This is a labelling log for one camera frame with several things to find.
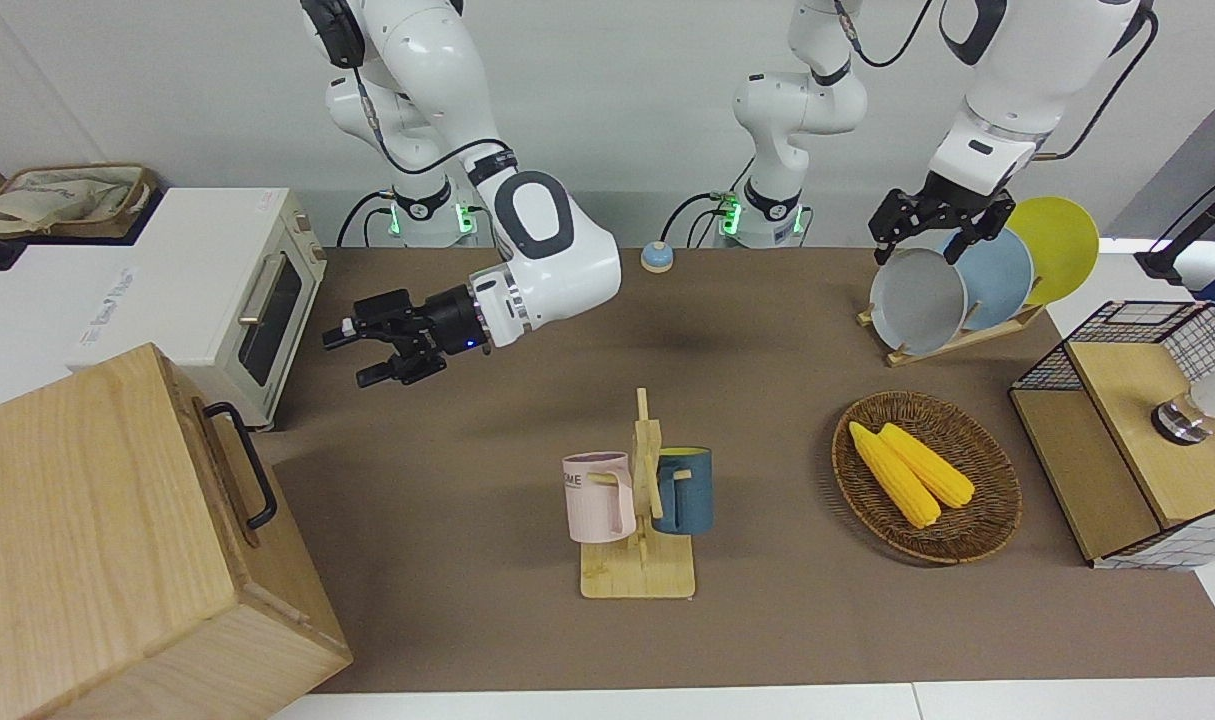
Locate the wooden drawer with black handle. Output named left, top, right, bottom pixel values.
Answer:
left=162, top=350, right=354, bottom=693

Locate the pink mug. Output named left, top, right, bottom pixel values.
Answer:
left=561, top=451, right=637, bottom=545

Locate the brown table mat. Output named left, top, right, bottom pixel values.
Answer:
left=267, top=245, right=1215, bottom=696

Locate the grey plate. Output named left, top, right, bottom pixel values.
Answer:
left=868, top=247, right=969, bottom=357

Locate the round wicker basket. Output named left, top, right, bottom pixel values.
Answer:
left=831, top=391, right=1025, bottom=567

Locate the wooden plate rack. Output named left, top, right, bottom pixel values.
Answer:
left=856, top=300, right=1047, bottom=369

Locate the wooden mug tree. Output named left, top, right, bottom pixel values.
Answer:
left=579, top=388, right=699, bottom=601

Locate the beige cloth bag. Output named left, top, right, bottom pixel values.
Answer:
left=0, top=163, right=159, bottom=241

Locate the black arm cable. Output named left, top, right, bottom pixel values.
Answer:
left=834, top=0, right=1161, bottom=162
left=351, top=70, right=517, bottom=180

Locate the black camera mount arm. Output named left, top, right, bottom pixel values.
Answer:
left=1134, top=163, right=1215, bottom=282

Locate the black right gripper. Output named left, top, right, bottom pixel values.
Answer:
left=322, top=283, right=492, bottom=390

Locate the black base power cable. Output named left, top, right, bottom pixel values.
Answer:
left=336, top=188, right=399, bottom=248
left=661, top=160, right=759, bottom=248

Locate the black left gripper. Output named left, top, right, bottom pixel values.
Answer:
left=869, top=169, right=1015, bottom=267

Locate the yellow corn cob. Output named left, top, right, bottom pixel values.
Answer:
left=848, top=420, right=943, bottom=530
left=878, top=422, right=977, bottom=510

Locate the light wooden cabinet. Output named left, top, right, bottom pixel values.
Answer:
left=0, top=343, right=354, bottom=720

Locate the white toaster oven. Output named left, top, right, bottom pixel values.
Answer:
left=67, top=187, right=327, bottom=432

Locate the wire grid shelf with wood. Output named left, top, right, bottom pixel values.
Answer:
left=1008, top=298, right=1215, bottom=572

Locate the dark blue mug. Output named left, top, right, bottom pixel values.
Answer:
left=654, top=446, right=715, bottom=537

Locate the yellow plate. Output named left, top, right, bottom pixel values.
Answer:
left=1005, top=195, right=1101, bottom=307

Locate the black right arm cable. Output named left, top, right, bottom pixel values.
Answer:
left=351, top=70, right=517, bottom=180

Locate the light blue plate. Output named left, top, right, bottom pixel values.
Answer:
left=941, top=227, right=1037, bottom=334

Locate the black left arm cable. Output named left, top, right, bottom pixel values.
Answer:
left=834, top=0, right=1161, bottom=162

